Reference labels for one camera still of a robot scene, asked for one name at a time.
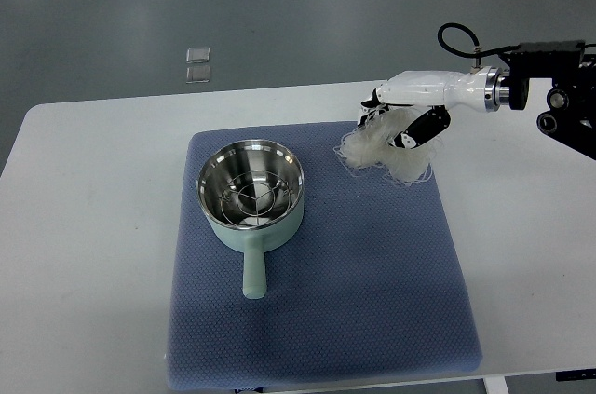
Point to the mint green steel pot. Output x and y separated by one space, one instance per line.
253 242

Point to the blue textured mat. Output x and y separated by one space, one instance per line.
369 285

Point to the white vermicelli nest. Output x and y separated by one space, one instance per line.
367 148

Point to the upper metal floor plate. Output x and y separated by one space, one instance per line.
198 54

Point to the wire steaming rack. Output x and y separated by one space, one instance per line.
254 199

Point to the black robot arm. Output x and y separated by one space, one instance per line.
570 118

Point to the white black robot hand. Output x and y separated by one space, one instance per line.
483 90

